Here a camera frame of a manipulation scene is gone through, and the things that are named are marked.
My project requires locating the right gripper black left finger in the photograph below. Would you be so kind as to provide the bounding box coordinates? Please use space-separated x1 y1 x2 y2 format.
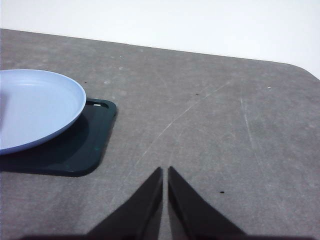
87 166 164 237

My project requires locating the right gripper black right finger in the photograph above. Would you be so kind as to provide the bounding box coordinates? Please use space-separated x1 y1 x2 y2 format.
167 166 248 237

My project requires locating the blue round plate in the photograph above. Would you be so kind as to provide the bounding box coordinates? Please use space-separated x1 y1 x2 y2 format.
0 69 88 156

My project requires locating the black rectangular tray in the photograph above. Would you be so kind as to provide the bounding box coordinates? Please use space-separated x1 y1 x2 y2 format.
0 98 118 178

